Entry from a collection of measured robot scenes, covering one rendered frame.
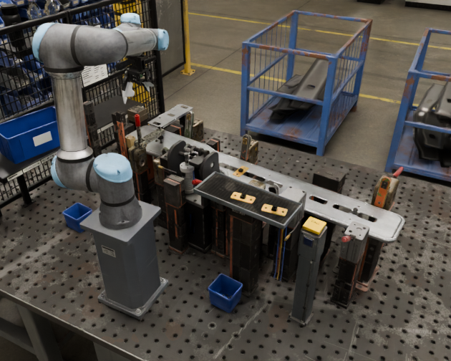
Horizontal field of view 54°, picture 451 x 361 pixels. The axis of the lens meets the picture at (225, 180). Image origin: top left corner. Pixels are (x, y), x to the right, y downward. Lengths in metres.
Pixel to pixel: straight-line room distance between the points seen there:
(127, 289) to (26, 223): 0.81
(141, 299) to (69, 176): 0.55
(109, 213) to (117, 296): 0.40
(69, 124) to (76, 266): 0.78
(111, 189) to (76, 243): 0.73
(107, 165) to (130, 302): 0.57
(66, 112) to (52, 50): 0.19
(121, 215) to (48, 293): 0.58
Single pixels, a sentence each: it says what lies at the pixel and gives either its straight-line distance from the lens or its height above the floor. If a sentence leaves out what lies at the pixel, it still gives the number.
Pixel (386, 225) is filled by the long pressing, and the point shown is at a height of 1.00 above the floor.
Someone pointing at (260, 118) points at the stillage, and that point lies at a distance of 4.33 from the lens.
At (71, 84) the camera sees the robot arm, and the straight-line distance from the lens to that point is 1.46.
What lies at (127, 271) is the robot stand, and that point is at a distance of 1.67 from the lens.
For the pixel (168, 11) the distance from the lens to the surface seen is 5.34.
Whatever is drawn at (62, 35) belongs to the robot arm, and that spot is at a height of 1.72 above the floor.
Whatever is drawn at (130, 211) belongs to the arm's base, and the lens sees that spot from 1.56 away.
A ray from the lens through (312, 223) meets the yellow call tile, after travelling 1.50.
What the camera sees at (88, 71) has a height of 1.23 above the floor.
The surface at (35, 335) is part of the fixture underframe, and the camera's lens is 2.30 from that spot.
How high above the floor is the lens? 2.11
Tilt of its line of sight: 35 degrees down
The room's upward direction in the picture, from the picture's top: straight up
